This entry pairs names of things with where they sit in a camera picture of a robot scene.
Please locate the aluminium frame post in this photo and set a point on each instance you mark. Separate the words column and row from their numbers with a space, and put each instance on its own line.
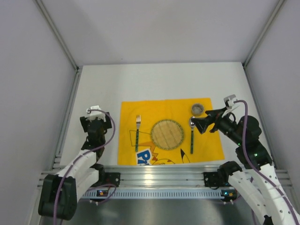
column 264, row 31
column 50, row 22

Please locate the yellow cartoon print cloth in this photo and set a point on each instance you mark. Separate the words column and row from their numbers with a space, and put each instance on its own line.
column 207, row 147

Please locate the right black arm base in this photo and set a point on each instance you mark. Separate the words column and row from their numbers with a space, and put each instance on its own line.
column 215, row 180

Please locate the green handled spoon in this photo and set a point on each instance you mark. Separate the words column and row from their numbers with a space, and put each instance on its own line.
column 192, row 127

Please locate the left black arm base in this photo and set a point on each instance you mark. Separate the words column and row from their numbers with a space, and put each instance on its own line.
column 108, row 178

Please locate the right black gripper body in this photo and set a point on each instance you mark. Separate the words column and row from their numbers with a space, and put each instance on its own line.
column 213, row 119

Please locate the right aluminium frame post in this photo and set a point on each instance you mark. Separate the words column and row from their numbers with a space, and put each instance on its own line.
column 264, row 31

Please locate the perforated metal cable duct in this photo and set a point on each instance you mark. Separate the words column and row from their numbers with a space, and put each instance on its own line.
column 102, row 194

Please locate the green handled fork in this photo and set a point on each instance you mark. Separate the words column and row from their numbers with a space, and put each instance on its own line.
column 138, row 123

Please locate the left aluminium frame post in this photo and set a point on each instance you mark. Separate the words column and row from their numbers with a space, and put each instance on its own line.
column 50, row 22

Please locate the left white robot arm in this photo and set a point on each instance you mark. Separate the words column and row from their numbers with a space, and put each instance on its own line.
column 62, row 191

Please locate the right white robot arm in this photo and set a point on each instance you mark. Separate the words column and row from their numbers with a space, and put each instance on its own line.
column 256, row 180

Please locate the speckled ceramic cup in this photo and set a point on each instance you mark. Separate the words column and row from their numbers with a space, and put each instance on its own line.
column 197, row 109

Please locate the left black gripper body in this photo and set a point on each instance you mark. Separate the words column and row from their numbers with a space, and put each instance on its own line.
column 84, row 123

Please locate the aluminium front rail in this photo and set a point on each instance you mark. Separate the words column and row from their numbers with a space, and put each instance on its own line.
column 161, row 176

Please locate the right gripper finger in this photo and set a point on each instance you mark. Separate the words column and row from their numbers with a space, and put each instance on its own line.
column 202, row 123
column 218, row 113

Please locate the round woven bamboo plate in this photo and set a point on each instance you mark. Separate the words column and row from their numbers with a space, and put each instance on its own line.
column 167, row 134

